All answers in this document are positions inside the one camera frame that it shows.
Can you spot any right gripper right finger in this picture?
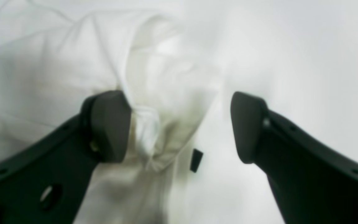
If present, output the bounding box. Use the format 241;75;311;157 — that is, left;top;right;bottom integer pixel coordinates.
231;91;358;224

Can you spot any white T-shirt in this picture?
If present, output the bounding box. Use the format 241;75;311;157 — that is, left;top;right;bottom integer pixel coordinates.
0;0;219;224

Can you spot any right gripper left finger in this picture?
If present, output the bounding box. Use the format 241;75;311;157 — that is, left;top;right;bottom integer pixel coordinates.
0;91;131;224

